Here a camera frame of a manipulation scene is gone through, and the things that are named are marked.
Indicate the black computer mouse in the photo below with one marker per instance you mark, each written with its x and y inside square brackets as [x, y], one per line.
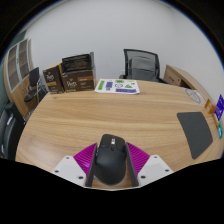
[110, 161]

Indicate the dark grey mouse pad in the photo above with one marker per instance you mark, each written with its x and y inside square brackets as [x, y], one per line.
[196, 133]

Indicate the black mesh office chair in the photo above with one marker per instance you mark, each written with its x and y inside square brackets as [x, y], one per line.
[140, 53]

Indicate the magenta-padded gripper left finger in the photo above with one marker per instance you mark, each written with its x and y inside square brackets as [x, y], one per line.
[85, 159]

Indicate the large brown cardboard box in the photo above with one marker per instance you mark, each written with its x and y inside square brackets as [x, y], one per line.
[78, 81]

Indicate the blue package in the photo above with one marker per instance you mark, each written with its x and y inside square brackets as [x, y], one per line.
[220, 130]

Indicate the wooden side desk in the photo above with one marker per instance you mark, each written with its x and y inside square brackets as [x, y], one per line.
[181, 77]

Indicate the open black cardboard box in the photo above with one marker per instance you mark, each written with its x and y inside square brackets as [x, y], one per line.
[77, 62]

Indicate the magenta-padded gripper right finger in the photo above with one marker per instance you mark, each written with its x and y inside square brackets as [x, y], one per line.
[137, 159]

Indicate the grey backpack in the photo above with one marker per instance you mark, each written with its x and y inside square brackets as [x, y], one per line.
[142, 68]

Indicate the purple card package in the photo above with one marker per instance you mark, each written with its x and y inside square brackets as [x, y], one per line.
[219, 107]

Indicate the wooden shelf unit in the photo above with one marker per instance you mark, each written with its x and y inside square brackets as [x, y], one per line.
[15, 80]

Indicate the black leather office chair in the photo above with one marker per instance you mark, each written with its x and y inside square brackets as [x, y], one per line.
[10, 130]

